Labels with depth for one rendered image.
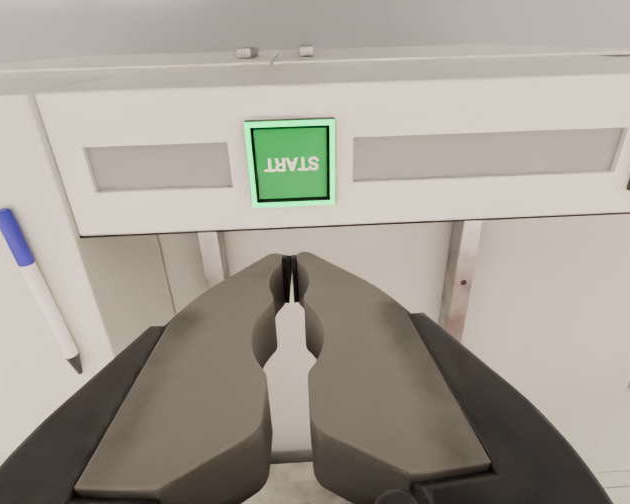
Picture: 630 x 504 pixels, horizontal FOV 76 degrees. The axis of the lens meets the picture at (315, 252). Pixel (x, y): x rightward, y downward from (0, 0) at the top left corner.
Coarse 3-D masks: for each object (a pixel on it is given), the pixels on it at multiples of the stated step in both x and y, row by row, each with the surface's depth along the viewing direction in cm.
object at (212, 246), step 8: (208, 232) 40; (216, 232) 40; (200, 240) 41; (208, 240) 41; (216, 240) 41; (200, 248) 41; (208, 248) 41; (216, 248) 41; (224, 248) 44; (208, 256) 41; (216, 256) 42; (224, 256) 44; (208, 264) 42; (216, 264) 42; (224, 264) 43; (208, 272) 42; (216, 272) 42; (224, 272) 43; (208, 280) 43; (216, 280) 43; (208, 288) 43
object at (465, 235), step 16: (464, 224) 41; (480, 224) 41; (464, 240) 42; (448, 256) 46; (464, 256) 43; (448, 272) 46; (464, 272) 44; (448, 288) 46; (464, 288) 45; (448, 304) 47; (464, 304) 46; (448, 320) 47; (464, 320) 47
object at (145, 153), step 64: (512, 64) 34; (576, 64) 33; (64, 128) 25; (128, 128) 25; (192, 128) 25; (384, 128) 26; (448, 128) 26; (512, 128) 26; (576, 128) 26; (128, 192) 27; (192, 192) 27; (384, 192) 28; (448, 192) 28; (512, 192) 28; (576, 192) 28
